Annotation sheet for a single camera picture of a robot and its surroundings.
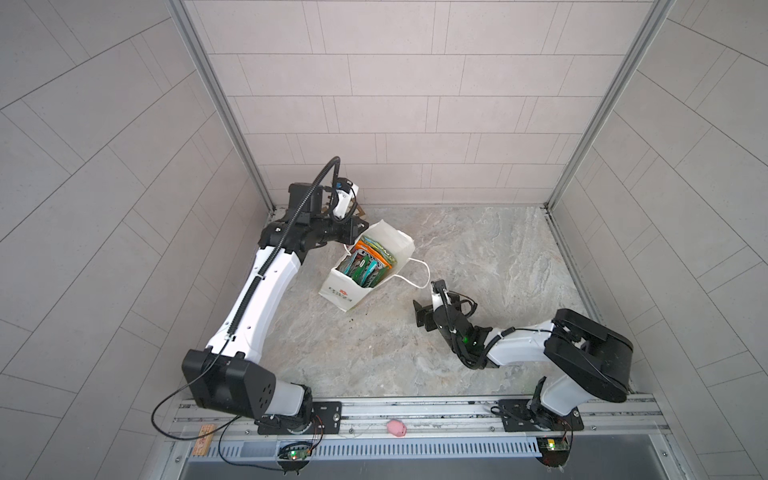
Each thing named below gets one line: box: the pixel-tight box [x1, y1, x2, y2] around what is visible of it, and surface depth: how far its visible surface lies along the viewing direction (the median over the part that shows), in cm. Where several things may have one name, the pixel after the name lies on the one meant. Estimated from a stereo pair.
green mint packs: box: [337, 241, 397, 287], surface depth 88 cm
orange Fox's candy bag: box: [355, 240, 393, 269], surface depth 88 cm
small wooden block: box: [192, 424, 216, 457], surface depth 68 cm
